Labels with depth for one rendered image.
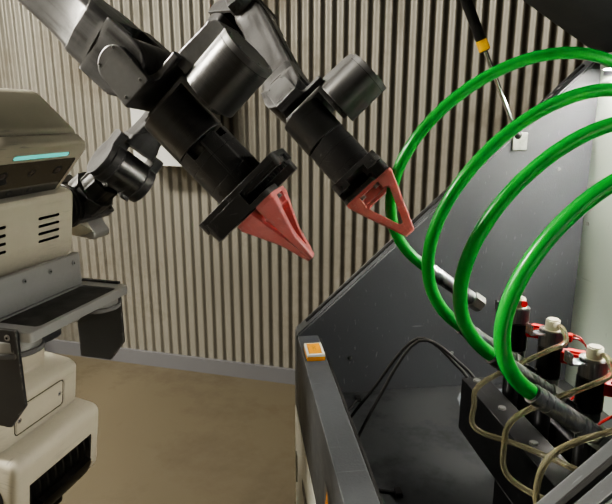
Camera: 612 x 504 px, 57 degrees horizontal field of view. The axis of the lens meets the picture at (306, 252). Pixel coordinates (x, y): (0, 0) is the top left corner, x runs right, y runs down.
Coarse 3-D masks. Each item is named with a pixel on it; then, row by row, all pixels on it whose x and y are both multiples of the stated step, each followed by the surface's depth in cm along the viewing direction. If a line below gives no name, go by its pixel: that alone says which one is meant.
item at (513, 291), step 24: (600, 192) 45; (576, 216) 45; (552, 240) 45; (528, 264) 45; (504, 312) 46; (504, 336) 47; (504, 360) 47; (528, 384) 48; (552, 408) 48; (576, 432) 50
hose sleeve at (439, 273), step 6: (438, 270) 71; (438, 276) 71; (444, 276) 71; (450, 276) 72; (438, 282) 71; (444, 282) 71; (450, 282) 71; (444, 288) 72; (450, 288) 72; (468, 288) 72; (468, 294) 72; (474, 294) 72; (468, 300) 72
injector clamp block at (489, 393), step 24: (504, 384) 81; (480, 408) 74; (504, 408) 72; (528, 432) 67; (552, 432) 69; (480, 456) 75; (528, 456) 62; (504, 480) 68; (528, 480) 62; (552, 480) 58
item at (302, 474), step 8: (304, 448) 97; (296, 456) 110; (304, 456) 97; (296, 464) 110; (304, 464) 97; (296, 472) 111; (304, 472) 98; (296, 480) 111; (304, 480) 98; (304, 488) 98; (312, 488) 87; (304, 496) 98; (312, 496) 87
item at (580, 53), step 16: (560, 48) 66; (576, 48) 66; (512, 64) 66; (528, 64) 66; (608, 64) 67; (480, 80) 66; (448, 96) 67; (464, 96) 66; (432, 112) 67; (416, 128) 67; (416, 144) 67; (400, 160) 67; (400, 176) 68; (400, 240) 70; (416, 256) 70
